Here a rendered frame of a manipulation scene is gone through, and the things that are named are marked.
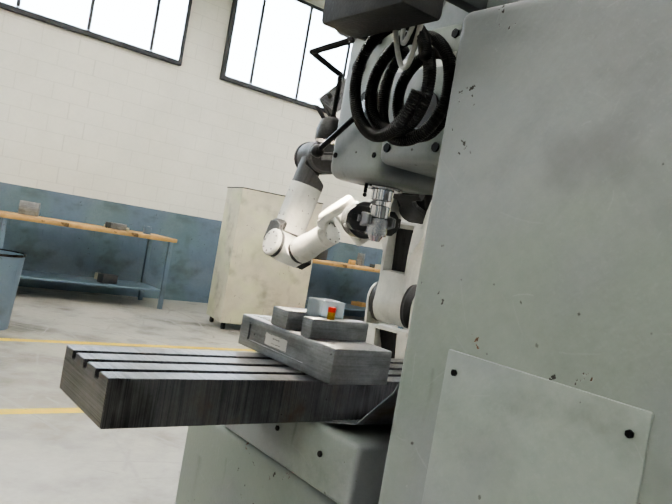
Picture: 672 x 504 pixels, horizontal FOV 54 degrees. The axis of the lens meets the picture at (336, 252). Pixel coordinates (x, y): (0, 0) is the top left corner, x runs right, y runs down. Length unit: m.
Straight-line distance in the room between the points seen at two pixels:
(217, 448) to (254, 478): 0.17
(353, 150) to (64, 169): 7.63
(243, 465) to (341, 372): 0.38
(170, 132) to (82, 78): 1.29
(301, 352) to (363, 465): 0.26
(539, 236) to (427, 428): 0.33
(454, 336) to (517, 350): 0.11
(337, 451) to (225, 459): 0.43
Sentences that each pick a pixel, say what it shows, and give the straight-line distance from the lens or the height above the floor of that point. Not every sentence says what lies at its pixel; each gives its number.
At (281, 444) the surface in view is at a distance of 1.41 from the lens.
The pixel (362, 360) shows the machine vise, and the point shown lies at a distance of 1.31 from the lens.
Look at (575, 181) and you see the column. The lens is 0.89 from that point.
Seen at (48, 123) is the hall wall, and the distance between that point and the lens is 8.88.
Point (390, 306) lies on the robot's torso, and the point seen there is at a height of 1.00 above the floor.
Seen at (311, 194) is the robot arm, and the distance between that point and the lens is 1.87.
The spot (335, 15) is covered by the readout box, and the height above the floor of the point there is 1.52.
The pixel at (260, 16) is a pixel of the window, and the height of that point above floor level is 4.17.
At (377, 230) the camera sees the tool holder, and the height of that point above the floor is 1.21.
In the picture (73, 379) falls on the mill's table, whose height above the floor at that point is 0.86.
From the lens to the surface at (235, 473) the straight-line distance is 1.59.
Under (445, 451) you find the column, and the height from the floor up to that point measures 0.91.
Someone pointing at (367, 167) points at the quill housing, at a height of 1.33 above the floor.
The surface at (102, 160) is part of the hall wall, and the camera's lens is 9.04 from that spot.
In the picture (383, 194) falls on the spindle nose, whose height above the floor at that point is 1.29.
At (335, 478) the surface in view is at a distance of 1.27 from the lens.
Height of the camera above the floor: 1.17
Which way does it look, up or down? 1 degrees down
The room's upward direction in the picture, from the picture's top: 10 degrees clockwise
